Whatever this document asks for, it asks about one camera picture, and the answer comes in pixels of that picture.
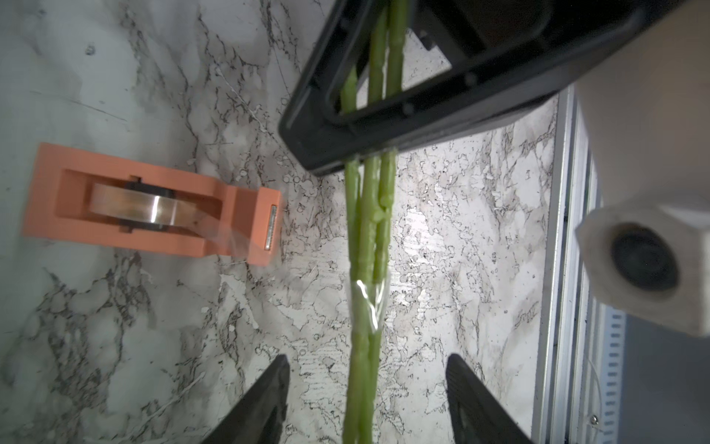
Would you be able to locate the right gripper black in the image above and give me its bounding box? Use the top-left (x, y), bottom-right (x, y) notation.
top-left (575, 1), bottom-right (709, 210)

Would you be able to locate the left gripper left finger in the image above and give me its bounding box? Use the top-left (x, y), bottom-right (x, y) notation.
top-left (202, 354), bottom-right (290, 444)

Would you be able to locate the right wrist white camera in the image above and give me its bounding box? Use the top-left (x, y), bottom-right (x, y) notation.
top-left (576, 196), bottom-right (709, 337)

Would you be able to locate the pink flower bouquet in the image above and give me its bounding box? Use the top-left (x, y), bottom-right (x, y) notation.
top-left (342, 1), bottom-right (410, 443)

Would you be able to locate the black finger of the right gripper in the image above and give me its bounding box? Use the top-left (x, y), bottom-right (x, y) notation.
top-left (279, 1), bottom-right (678, 176)

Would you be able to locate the clear tape piece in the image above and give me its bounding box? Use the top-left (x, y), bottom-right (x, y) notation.
top-left (349, 277), bottom-right (390, 334)

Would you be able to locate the orange tape dispenser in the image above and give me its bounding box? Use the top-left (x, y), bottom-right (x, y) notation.
top-left (22, 144), bottom-right (283, 266)

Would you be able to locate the aluminium front rail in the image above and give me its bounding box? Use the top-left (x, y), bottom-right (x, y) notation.
top-left (532, 87), bottom-right (626, 443)

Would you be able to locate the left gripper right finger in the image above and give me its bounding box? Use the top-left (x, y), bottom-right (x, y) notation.
top-left (446, 353), bottom-right (532, 444)

